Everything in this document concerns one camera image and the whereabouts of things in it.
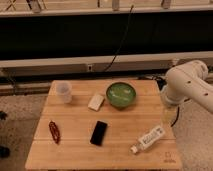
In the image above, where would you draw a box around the black hanging cable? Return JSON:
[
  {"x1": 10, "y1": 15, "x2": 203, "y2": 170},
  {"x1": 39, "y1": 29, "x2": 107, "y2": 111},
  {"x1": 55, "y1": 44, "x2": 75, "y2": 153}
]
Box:
[{"x1": 101, "y1": 3, "x2": 135, "y2": 72}]

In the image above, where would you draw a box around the green bowl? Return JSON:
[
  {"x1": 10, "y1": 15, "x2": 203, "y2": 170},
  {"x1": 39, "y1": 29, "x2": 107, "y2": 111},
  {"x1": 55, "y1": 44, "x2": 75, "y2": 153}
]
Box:
[{"x1": 106, "y1": 82, "x2": 136, "y2": 108}]

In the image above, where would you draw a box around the wall power outlet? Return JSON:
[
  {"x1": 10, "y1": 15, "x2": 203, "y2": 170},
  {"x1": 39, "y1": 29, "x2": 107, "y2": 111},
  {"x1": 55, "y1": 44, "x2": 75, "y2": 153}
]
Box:
[{"x1": 88, "y1": 64, "x2": 93, "y2": 72}]

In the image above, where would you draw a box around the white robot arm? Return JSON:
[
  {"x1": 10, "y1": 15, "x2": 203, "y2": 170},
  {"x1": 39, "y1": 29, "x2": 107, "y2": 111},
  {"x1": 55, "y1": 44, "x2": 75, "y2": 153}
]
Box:
[{"x1": 160, "y1": 60, "x2": 213, "y2": 126}]

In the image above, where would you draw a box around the clear plastic bottle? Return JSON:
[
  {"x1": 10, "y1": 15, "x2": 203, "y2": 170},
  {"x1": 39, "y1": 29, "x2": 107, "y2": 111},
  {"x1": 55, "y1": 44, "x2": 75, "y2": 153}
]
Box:
[{"x1": 131, "y1": 125, "x2": 165, "y2": 154}]

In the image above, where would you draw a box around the translucent plastic cup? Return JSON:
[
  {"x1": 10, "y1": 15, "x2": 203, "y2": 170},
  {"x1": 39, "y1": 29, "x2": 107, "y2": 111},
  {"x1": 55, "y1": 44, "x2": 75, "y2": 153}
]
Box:
[{"x1": 56, "y1": 81, "x2": 72, "y2": 103}]

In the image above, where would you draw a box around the black phone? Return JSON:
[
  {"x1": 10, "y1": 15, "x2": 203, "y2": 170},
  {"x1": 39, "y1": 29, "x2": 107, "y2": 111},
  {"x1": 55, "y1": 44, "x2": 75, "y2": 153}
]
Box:
[{"x1": 90, "y1": 121, "x2": 108, "y2": 146}]

